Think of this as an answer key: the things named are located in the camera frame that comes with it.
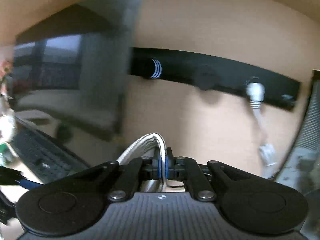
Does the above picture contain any left black computer monitor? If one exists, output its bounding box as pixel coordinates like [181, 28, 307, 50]
[10, 0, 142, 140]

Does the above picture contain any right black monitor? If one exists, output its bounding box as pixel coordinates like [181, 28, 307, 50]
[274, 70, 319, 194]

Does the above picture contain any white plug with cable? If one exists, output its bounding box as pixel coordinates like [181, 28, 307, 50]
[245, 79, 277, 167]

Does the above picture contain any black keyboard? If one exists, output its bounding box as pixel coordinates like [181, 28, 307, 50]
[11, 127, 89, 184]

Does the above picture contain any striped grey white garment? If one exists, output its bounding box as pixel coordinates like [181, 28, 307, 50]
[117, 132, 167, 192]

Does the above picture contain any black wall power strip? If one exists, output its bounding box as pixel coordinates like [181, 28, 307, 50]
[130, 47, 300, 111]

